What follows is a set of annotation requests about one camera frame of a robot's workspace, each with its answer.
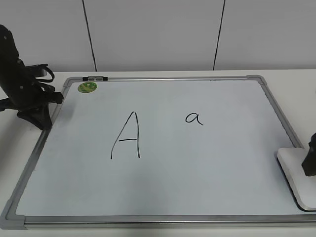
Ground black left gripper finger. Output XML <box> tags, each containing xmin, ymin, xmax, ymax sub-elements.
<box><xmin>38</xmin><ymin>104</ymin><xmax>52</xmax><ymax>129</ymax></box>
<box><xmin>17</xmin><ymin>110</ymin><xmax>44</xmax><ymax>130</ymax></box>

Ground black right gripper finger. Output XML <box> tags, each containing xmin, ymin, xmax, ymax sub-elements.
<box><xmin>302</xmin><ymin>134</ymin><xmax>316</xmax><ymax>176</ymax></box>

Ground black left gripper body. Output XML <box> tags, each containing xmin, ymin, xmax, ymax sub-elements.
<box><xmin>0</xmin><ymin>25</ymin><xmax>64</xmax><ymax>111</ymax></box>

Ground white whiteboard eraser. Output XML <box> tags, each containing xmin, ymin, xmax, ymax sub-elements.
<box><xmin>277</xmin><ymin>148</ymin><xmax>316</xmax><ymax>211</ymax></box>

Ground round green magnet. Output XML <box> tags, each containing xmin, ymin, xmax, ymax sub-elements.
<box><xmin>78</xmin><ymin>82</ymin><xmax>97</xmax><ymax>93</ymax></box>

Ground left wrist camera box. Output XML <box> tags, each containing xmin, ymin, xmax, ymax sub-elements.
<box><xmin>26</xmin><ymin>64</ymin><xmax>48</xmax><ymax>78</ymax></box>

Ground black left camera cable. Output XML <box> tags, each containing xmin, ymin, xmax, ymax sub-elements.
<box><xmin>34</xmin><ymin>64</ymin><xmax>55</xmax><ymax>92</ymax></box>

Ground white magnetic whiteboard grey frame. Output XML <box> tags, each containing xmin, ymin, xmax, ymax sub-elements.
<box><xmin>0</xmin><ymin>76</ymin><xmax>316</xmax><ymax>230</ymax></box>

